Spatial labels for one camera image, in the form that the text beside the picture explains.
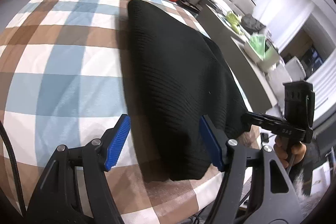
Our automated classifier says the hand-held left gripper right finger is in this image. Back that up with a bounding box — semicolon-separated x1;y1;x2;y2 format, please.
199;115;302;224

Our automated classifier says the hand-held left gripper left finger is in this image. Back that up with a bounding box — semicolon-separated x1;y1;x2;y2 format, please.
26;114;131;224

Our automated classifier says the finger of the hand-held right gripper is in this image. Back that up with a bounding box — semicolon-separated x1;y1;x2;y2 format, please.
240;112;288;134

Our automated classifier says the black knit sweater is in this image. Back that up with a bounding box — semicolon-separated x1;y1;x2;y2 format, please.
123;0;252;182

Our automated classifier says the person's right forearm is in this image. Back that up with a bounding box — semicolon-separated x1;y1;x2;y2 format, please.
289;158;319;201

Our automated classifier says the person's right hand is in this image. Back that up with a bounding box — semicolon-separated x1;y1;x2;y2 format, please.
273;135;306;170

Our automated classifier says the beige side table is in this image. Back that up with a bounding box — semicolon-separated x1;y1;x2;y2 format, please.
231;36;279;109
197;5;250;41

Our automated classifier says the light green box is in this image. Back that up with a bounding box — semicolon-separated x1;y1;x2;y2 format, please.
260;40;280;72

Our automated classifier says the white bowl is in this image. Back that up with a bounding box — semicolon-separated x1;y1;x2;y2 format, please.
243;43;263;63

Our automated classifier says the green plastic bag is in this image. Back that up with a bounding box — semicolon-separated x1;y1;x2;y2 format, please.
248;34;267;60

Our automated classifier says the dark grey cushion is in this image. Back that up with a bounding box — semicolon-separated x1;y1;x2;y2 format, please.
240;14;267;35

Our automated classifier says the white curtain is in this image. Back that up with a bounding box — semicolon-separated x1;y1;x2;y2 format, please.
262;0;315;51

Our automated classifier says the brown blue plaid tablecloth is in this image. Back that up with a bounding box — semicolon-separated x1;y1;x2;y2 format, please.
0;0;263;224

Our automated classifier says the black food tray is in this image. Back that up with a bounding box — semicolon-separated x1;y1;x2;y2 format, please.
178;0;202;12

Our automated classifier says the black cable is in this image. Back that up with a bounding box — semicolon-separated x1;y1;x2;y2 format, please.
0;122;27;214

